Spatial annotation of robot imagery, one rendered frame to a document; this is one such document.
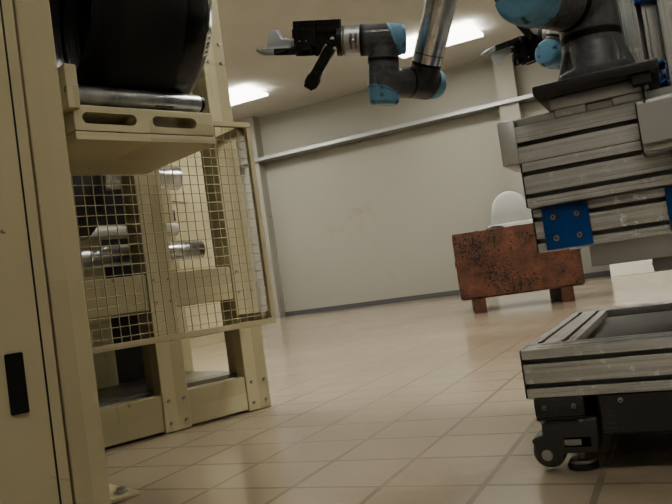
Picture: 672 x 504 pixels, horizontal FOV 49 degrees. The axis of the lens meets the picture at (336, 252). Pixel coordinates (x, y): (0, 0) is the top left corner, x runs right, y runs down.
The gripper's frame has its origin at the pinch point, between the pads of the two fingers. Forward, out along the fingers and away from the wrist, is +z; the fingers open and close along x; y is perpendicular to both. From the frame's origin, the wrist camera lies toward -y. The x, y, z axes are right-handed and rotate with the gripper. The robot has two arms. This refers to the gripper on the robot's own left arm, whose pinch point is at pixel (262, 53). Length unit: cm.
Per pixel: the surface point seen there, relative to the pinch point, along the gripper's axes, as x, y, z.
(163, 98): 9.8, -9.1, 22.9
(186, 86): 2.5, -7.1, 19.2
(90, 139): 30.2, -15.3, 33.3
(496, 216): -871, -282, -150
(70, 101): 31.6, -6.9, 35.9
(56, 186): 94, -12, 10
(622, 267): -815, -343, -318
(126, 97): 17.1, -7.9, 29.2
